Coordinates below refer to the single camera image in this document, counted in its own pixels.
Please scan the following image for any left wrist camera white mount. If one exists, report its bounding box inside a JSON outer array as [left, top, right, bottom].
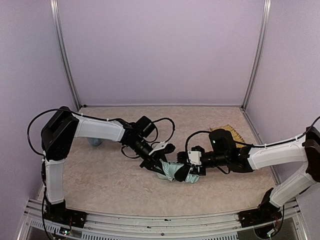
[[147, 141, 176, 157]]

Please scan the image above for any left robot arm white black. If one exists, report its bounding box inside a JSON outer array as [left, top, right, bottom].
[[41, 106, 165, 214]]

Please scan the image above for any white blue enamel pitcher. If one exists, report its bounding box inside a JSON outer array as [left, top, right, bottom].
[[87, 137, 104, 147]]

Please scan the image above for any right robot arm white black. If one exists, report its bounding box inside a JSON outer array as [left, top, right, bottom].
[[186, 126, 320, 211]]

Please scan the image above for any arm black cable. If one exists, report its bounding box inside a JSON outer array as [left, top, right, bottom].
[[26, 107, 111, 157], [184, 116, 320, 153]]

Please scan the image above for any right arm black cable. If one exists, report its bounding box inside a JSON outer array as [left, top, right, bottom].
[[184, 116, 320, 153]]

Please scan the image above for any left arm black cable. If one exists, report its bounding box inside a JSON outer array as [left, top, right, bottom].
[[26, 107, 111, 157]]

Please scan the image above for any mint green black umbrella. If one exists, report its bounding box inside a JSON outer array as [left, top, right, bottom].
[[157, 161, 200, 184]]

